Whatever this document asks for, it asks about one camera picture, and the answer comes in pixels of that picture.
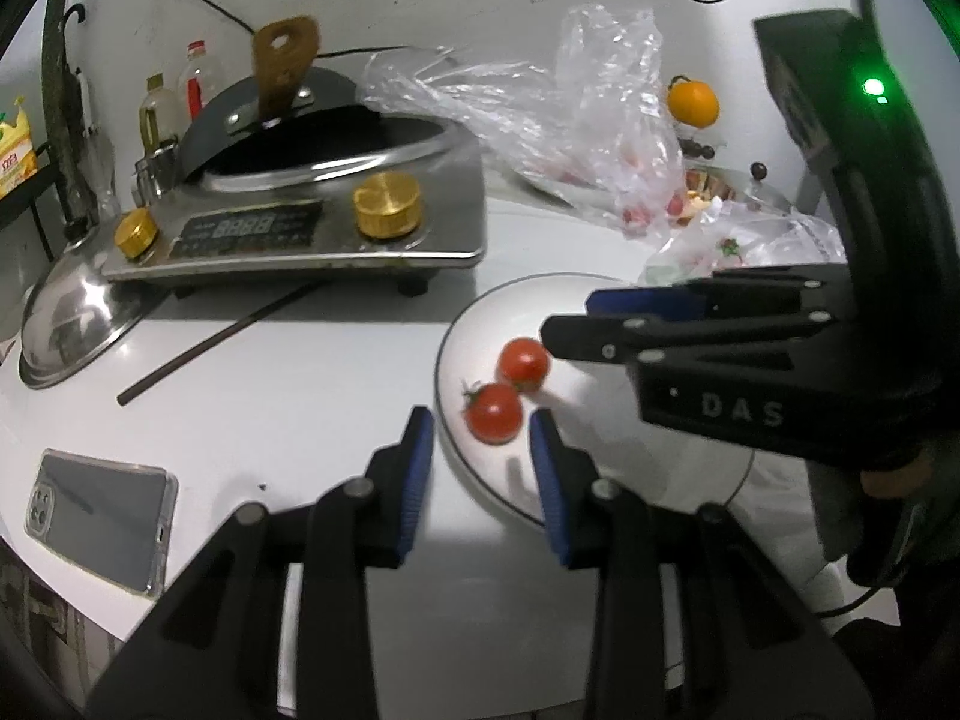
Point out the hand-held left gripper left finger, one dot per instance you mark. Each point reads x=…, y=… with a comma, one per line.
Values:
x=416, y=465

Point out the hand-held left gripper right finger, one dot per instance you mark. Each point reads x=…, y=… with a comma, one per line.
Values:
x=547, y=480

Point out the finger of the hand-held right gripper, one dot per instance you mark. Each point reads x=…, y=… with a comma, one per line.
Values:
x=585, y=337
x=645, y=302

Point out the red cherry tomato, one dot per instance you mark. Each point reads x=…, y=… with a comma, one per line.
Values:
x=493, y=412
x=525, y=364

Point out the white round plate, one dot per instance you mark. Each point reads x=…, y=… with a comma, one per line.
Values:
x=596, y=409

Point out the white printed plastic bag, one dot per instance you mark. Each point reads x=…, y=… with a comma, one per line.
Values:
x=757, y=240

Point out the person's right hand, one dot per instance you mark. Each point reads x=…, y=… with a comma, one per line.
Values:
x=892, y=481

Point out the orange peel pieces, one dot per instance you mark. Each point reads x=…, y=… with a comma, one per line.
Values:
x=697, y=199

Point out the orange with leaf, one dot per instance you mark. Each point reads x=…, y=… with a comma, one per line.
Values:
x=694, y=103

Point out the clear plastic bag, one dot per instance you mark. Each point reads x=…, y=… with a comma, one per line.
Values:
x=525, y=112

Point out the dark chopstick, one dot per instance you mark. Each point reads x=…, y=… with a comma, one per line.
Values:
x=217, y=341

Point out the stainless steel induction cooker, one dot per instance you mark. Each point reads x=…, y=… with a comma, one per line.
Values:
x=300, y=240

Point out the smartphone in clear case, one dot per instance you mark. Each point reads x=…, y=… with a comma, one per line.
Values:
x=105, y=517

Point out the stainless steel dome lid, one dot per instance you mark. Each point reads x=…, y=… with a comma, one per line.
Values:
x=82, y=322

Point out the small metal jar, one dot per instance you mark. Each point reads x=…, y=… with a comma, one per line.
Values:
x=154, y=172

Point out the yellow oil bottle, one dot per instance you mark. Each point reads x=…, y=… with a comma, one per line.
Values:
x=157, y=120

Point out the clear bottle with red cap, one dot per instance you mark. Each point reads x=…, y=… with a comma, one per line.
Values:
x=199, y=86

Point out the black metal rack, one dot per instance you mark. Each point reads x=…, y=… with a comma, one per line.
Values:
x=30, y=199

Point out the yellow food packet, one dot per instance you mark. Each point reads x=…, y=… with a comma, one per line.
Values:
x=15, y=157

